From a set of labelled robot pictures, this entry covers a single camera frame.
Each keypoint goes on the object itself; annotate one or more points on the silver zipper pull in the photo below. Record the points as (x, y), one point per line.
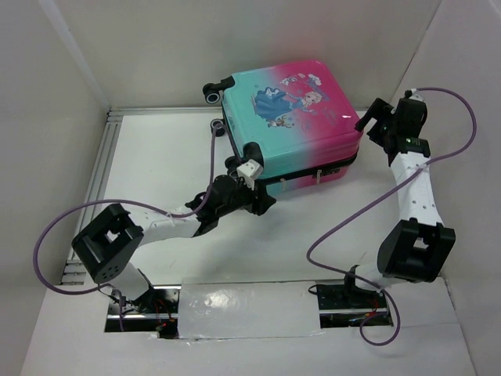
(283, 183)

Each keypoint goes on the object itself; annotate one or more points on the white glossy cover sheet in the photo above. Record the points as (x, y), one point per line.
(254, 310)

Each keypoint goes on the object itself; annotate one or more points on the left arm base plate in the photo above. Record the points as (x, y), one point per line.
(164, 305)

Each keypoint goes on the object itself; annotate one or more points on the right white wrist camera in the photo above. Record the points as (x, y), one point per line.
(413, 94)

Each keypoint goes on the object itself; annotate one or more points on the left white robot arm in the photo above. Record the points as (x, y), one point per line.
(106, 245)

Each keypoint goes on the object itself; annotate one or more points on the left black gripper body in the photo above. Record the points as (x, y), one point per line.
(243, 197)

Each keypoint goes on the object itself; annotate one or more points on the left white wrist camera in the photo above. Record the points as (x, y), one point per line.
(249, 171)

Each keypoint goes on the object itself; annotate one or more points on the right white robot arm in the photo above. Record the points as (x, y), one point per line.
(417, 247)

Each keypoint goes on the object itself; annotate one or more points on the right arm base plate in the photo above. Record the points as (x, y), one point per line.
(338, 298)

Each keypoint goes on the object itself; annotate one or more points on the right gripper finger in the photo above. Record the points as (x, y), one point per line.
(378, 133)
(378, 110)

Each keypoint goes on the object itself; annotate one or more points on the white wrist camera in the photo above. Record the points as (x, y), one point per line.
(249, 171)
(413, 94)

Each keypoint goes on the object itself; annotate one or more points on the pink hard-shell suitcase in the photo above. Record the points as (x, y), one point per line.
(293, 119)

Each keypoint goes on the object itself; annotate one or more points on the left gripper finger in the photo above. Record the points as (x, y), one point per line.
(260, 208)
(260, 193)

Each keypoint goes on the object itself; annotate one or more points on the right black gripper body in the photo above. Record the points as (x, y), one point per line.
(380, 123)

